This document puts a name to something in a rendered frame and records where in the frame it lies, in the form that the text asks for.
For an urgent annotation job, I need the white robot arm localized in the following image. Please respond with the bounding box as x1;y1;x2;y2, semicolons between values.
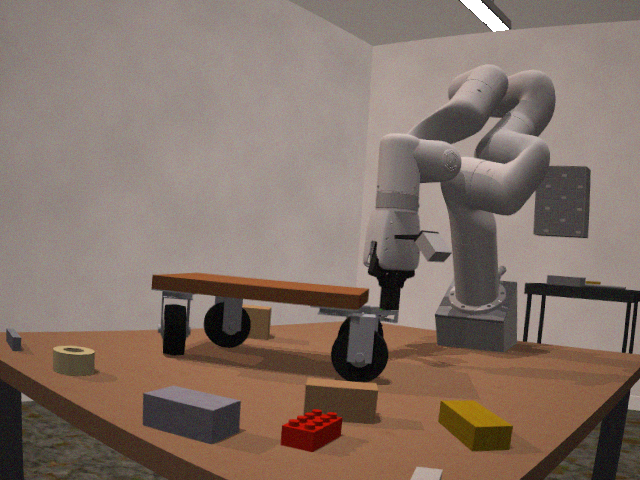
375;64;556;314

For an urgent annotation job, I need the beige roll of masking tape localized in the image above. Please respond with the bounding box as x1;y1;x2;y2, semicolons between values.
53;346;95;376

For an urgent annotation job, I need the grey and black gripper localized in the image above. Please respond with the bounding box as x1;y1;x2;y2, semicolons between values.
363;208;420;310

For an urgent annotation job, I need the wooden dolly with black caster wheels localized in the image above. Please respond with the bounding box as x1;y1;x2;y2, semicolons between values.
152;273;399;382

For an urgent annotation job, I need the yellow rectangular block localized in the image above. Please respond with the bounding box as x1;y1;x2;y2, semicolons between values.
438;401;513;451

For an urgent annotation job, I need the red toy building brick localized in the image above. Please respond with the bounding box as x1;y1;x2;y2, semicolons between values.
281;409;342;452

